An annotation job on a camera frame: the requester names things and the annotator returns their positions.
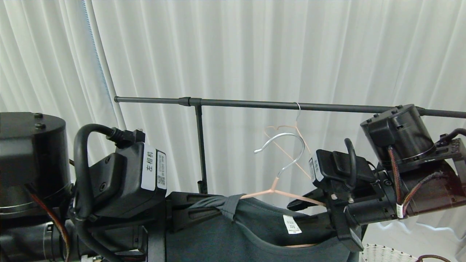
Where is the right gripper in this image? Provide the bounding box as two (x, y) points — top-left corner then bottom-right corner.
(329, 199), (398, 253)

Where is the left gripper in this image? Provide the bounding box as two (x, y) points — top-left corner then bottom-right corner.
(0, 191), (234, 262)

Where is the dark grey t-shirt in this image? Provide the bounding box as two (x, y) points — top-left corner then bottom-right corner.
(166, 195), (368, 262)

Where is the pink clothes hanger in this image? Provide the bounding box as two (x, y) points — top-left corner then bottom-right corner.
(264, 103), (313, 180)
(240, 133), (327, 249)

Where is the white laundry basket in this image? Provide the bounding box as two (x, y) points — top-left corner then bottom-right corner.
(361, 244), (455, 262)

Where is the black clothes rack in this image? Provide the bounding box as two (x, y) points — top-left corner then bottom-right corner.
(114, 96), (466, 195)

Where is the white curtain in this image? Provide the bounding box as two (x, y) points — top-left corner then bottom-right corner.
(0, 0), (466, 237)

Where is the black cable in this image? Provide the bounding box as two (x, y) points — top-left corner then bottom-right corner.
(74, 124), (147, 262)
(437, 128), (466, 147)
(344, 138), (358, 190)

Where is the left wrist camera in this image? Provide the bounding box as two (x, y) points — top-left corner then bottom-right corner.
(87, 129), (168, 219)

